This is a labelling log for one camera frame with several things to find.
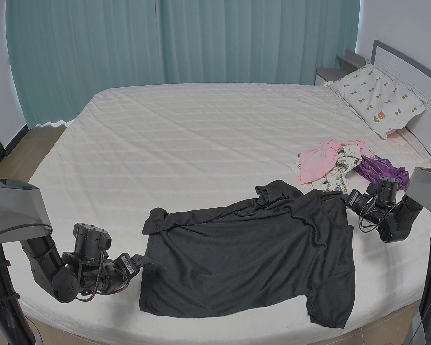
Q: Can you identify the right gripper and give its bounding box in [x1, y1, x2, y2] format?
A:
[345, 189, 376, 220]

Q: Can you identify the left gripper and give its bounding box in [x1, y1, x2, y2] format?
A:
[102, 252, 141, 295]

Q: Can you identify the black T-shirt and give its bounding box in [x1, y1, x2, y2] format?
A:
[139, 179, 356, 329]

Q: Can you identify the white printed garment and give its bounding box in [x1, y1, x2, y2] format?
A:
[287, 144, 363, 193]

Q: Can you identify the purple garment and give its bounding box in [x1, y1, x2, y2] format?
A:
[355, 155, 412, 192]

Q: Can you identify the pink garment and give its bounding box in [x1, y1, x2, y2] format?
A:
[299, 138, 376, 185]

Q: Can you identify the white printed pillow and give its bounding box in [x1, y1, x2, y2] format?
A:
[325, 59, 428, 140]

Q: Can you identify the grey bedside table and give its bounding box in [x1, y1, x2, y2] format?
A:
[315, 49, 367, 85]

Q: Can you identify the bed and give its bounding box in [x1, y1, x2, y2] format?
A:
[0, 39, 431, 333]

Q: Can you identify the blue-green curtain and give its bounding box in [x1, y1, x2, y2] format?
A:
[5, 0, 361, 128]

